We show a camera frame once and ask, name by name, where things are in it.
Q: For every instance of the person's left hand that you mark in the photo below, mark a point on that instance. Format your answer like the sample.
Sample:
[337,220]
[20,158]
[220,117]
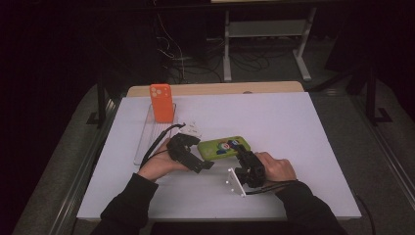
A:
[160,163]

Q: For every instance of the clear plastic rack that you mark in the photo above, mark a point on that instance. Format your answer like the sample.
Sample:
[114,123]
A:
[150,137]

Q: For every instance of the black metal stand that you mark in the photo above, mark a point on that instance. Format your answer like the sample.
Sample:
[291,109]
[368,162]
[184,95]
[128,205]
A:
[101,101]
[372,94]

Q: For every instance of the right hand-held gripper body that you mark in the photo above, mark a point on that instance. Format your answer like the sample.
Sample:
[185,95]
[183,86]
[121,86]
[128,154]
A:
[253,171]

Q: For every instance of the white metal desk frame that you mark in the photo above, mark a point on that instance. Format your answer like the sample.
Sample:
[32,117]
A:
[267,28]

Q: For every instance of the orange phone case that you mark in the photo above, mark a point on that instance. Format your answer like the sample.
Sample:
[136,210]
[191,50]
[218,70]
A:
[161,104]

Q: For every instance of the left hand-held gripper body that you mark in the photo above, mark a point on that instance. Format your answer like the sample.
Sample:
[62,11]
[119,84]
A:
[181,150]

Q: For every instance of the metal floor rail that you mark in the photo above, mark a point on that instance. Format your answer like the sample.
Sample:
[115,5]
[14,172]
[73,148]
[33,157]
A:
[388,156]
[76,192]

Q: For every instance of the green cartoon phone case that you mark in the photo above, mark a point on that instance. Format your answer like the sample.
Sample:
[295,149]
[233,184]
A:
[215,148]

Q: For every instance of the person's right hand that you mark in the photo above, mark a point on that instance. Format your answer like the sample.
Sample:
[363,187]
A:
[277,169]

